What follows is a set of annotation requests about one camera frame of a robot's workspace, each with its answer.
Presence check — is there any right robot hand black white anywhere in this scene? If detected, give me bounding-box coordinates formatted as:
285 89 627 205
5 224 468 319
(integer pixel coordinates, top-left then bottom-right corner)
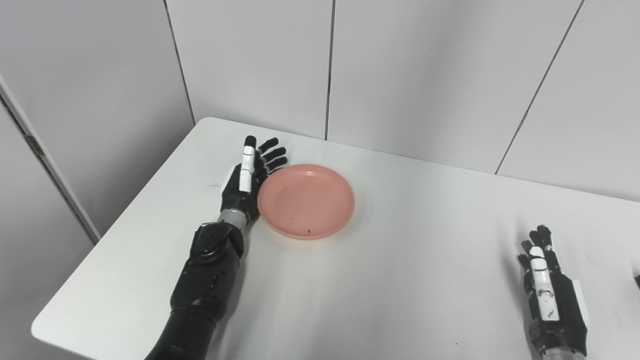
516 225 590 359

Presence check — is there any pink round plate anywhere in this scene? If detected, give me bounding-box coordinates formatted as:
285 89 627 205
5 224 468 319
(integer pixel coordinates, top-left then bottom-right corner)
257 163 356 241

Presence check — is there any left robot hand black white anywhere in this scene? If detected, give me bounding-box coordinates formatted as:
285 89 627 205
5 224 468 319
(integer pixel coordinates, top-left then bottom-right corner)
219 135 290 229

